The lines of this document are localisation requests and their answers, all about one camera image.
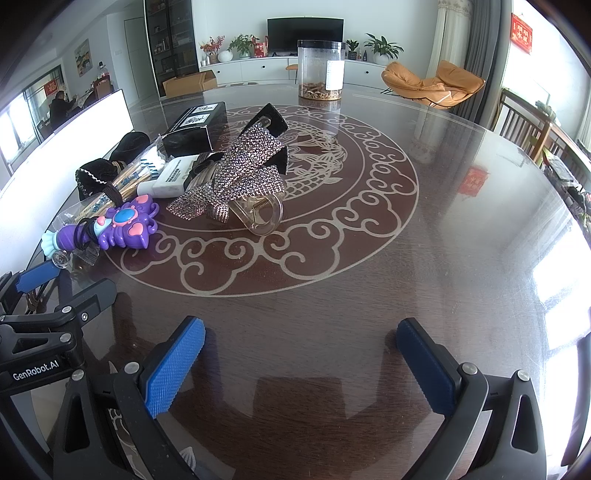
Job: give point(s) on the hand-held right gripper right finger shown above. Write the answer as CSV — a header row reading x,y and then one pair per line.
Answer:
x,y
427,369

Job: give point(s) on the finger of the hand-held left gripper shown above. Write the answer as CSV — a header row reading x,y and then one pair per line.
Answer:
x,y
94,295
39,276

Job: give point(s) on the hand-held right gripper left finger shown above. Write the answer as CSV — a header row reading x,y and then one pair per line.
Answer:
x,y
175,364

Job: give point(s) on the purple toy wand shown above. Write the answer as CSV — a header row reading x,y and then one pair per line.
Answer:
x,y
124,221

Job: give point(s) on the bundle of chopsticks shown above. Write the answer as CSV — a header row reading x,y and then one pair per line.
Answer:
x,y
124,177

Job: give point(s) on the rhinestone bow hair clip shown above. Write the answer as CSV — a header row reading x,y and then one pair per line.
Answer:
x,y
249,175

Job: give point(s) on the black velvet pouch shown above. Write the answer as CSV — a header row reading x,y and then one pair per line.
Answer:
x,y
99,168

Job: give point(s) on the white plastic bottle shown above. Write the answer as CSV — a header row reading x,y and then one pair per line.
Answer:
x,y
171,177

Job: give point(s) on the white board panel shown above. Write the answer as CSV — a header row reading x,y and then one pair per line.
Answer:
x,y
92,120

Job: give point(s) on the red door sign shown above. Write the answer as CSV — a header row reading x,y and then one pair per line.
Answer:
x,y
52,87

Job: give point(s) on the black box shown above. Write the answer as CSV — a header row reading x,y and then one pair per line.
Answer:
x,y
194,129

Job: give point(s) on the cardboard box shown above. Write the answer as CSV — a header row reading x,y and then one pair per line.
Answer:
x,y
189,83

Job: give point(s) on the wooden sideboard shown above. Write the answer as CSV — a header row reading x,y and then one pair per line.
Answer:
x,y
565,152

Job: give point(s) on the dark display cabinet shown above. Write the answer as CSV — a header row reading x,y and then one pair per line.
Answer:
x,y
171,46

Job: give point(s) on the wooden chair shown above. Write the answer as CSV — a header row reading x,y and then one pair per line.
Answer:
x,y
512,120

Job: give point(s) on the white round vase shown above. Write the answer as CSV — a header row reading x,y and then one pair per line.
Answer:
x,y
224,56

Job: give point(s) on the red flower plant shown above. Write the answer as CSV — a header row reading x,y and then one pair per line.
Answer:
x,y
211,48

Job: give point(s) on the white television cabinet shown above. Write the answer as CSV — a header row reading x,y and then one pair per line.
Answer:
x,y
258,69

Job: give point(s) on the orange lounge chair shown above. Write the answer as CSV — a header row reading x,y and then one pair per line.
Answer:
x,y
452,81

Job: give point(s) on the red gift bag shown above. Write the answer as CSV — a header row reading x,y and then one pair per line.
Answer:
x,y
260,48

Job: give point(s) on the orange stool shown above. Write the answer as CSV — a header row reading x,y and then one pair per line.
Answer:
x,y
291,68

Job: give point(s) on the clear plastic jar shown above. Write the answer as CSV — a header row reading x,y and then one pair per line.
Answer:
x,y
318,69

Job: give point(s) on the grey curtain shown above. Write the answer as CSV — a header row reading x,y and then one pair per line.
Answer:
x,y
482,55

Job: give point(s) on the large leafy potted plant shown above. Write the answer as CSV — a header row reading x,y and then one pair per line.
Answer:
x,y
382,48

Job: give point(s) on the white curtain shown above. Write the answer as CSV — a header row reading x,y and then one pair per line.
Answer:
x,y
445,41

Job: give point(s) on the small green potted plant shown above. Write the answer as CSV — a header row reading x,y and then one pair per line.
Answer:
x,y
352,48

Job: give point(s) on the black television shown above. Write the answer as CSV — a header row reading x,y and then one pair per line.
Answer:
x,y
304,34

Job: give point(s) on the wall painting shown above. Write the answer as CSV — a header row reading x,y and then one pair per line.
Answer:
x,y
81,57

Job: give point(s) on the red wall hanging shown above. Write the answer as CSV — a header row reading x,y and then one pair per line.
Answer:
x,y
521,33

